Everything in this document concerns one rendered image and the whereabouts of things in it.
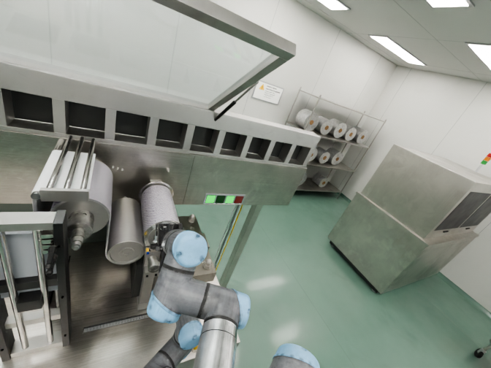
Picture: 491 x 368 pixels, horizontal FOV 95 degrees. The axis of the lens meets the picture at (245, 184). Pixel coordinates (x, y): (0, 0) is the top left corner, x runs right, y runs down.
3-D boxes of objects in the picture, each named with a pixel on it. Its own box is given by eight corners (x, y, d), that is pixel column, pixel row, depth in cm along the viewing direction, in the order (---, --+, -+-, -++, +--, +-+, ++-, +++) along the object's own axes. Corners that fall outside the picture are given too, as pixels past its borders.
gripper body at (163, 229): (178, 222, 75) (189, 223, 65) (177, 249, 74) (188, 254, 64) (153, 223, 71) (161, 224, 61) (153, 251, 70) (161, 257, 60)
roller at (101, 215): (52, 236, 67) (49, 198, 60) (66, 189, 85) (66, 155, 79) (107, 234, 74) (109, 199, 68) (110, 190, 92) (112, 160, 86)
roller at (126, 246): (106, 266, 80) (107, 242, 75) (108, 219, 99) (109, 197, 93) (142, 262, 86) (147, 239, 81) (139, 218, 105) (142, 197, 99)
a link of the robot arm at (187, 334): (177, 355, 69) (183, 341, 65) (171, 320, 77) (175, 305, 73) (202, 347, 73) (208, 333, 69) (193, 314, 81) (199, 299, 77)
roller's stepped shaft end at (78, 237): (68, 253, 58) (67, 244, 57) (71, 236, 63) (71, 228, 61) (83, 252, 60) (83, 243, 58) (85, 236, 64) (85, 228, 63)
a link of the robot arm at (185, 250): (168, 267, 46) (183, 227, 49) (158, 258, 55) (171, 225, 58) (202, 275, 50) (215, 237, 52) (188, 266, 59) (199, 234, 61)
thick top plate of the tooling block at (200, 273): (179, 287, 98) (182, 277, 95) (165, 224, 127) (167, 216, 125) (212, 280, 106) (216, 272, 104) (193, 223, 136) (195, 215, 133)
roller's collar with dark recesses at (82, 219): (64, 241, 63) (63, 223, 60) (68, 226, 67) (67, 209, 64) (92, 239, 66) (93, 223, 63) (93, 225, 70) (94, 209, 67)
